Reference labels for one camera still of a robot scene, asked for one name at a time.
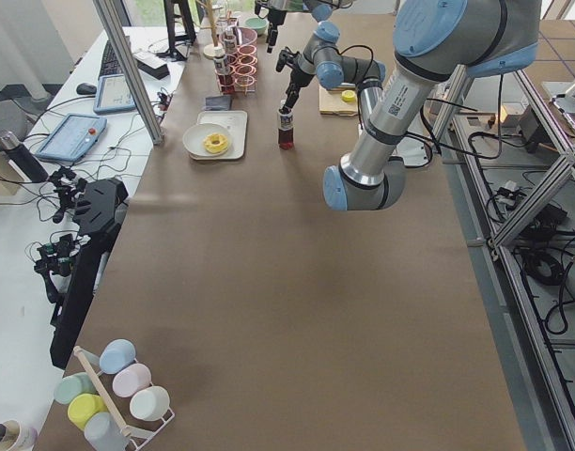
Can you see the wooden mug tree stand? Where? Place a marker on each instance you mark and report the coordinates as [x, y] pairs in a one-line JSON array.
[[208, 22]]

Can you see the mint green bowl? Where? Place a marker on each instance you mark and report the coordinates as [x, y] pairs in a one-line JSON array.
[[258, 24]]

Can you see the pink cup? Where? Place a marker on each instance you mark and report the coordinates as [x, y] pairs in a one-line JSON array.
[[131, 379]]

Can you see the white round plate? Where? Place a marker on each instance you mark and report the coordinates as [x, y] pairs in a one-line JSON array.
[[192, 139]]

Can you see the light blue cup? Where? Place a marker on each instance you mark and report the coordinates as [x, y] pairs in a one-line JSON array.
[[117, 355]]

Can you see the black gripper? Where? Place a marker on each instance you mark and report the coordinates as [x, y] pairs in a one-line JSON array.
[[273, 21], [297, 76]]

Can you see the pink ice bowl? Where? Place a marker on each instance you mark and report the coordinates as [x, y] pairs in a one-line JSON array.
[[246, 36]]

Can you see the wooden rack handle rod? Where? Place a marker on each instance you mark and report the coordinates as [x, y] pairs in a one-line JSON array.
[[90, 362]]

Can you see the yellow green cup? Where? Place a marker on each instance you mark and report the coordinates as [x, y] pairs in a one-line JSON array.
[[83, 408]]

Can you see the teach pendant near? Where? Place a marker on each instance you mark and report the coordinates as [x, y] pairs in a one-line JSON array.
[[72, 138]]

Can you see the tea bottle white cap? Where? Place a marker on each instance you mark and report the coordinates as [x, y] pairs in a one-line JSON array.
[[285, 126]]

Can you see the grey blue cup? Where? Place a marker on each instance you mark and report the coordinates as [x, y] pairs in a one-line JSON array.
[[102, 433]]

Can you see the computer mouse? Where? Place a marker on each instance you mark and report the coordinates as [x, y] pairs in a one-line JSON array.
[[86, 89]]

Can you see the black thermos bottle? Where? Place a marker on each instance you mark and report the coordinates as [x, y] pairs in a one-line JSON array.
[[22, 157]]

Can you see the half lemon slice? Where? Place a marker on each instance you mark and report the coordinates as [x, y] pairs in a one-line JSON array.
[[348, 96]]

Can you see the copper wire bottle rack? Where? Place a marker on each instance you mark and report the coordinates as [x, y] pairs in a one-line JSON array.
[[244, 65]]

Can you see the mint green cup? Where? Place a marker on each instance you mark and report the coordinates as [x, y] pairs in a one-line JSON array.
[[72, 386]]

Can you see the paper cup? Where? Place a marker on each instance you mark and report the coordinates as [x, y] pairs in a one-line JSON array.
[[15, 436]]

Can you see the teach pendant far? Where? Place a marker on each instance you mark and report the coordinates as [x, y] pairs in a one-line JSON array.
[[113, 95]]

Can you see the bamboo cutting board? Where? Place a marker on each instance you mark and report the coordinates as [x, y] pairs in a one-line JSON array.
[[330, 102]]

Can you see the black keyboard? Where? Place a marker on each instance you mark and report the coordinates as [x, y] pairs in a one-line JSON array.
[[110, 65]]

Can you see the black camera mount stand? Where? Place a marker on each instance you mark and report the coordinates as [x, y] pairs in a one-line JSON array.
[[95, 214]]

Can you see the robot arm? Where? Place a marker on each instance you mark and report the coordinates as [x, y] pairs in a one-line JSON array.
[[320, 10], [431, 38]]

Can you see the white wire cup rack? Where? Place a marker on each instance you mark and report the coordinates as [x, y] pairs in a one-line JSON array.
[[144, 432]]

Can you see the teach pendant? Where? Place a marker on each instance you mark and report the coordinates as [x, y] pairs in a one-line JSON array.
[[113, 95], [72, 138]]

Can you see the cream rectangular serving tray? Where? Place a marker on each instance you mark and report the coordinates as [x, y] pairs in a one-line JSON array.
[[236, 123]]

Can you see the aluminium frame post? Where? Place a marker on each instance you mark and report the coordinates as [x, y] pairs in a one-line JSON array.
[[115, 33]]

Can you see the cream cup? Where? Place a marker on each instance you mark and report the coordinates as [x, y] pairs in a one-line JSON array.
[[150, 404]]

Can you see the folded grey cloth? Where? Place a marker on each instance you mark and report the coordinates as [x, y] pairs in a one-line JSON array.
[[218, 103]]

